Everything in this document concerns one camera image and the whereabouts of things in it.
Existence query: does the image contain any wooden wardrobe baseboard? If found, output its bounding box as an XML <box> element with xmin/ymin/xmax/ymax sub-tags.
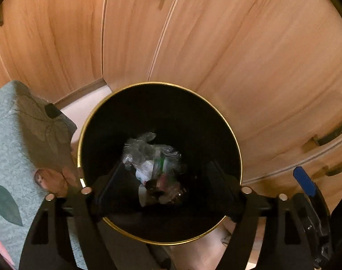
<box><xmin>53</xmin><ymin>78</ymin><xmax>108</xmax><ymax>107</ymax></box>

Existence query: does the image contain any dark wrapper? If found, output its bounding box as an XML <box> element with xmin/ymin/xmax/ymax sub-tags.
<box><xmin>145</xmin><ymin>173</ymin><xmax>189</xmax><ymax>205</ymax></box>

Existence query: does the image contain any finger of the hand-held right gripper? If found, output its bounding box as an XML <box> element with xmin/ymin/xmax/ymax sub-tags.
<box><xmin>291</xmin><ymin>166</ymin><xmax>334</xmax><ymax>268</ymax></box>

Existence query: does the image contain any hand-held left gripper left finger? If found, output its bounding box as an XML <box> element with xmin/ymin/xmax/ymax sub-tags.
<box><xmin>18</xmin><ymin>160</ymin><xmax>142</xmax><ymax>270</ymax></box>

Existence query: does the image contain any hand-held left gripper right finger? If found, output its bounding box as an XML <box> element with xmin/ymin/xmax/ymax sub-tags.
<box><xmin>206</xmin><ymin>160</ymin><xmax>315</xmax><ymax>270</ymax></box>

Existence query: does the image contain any clear plastic bag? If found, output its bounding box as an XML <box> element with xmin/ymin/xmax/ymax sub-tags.
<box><xmin>122</xmin><ymin>132</ymin><xmax>186</xmax><ymax>175</ymax></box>

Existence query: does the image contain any white paper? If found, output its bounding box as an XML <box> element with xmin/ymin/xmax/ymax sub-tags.
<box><xmin>135</xmin><ymin>160</ymin><xmax>161</xmax><ymax>207</ymax></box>

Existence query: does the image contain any wooden wardrobe door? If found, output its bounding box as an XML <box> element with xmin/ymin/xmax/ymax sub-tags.
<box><xmin>102</xmin><ymin>0</ymin><xmax>188</xmax><ymax>92</ymax></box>
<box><xmin>0</xmin><ymin>0</ymin><xmax>110</xmax><ymax>103</ymax></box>
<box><xmin>147</xmin><ymin>0</ymin><xmax>342</xmax><ymax>211</ymax></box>

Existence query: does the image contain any green floral blanket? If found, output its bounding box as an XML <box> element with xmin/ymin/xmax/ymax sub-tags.
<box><xmin>0</xmin><ymin>80</ymin><xmax>88</xmax><ymax>270</ymax></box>

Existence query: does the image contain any black gold-rimmed trash bin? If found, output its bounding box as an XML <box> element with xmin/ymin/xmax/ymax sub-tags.
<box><xmin>77</xmin><ymin>82</ymin><xmax>242</xmax><ymax>245</ymax></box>

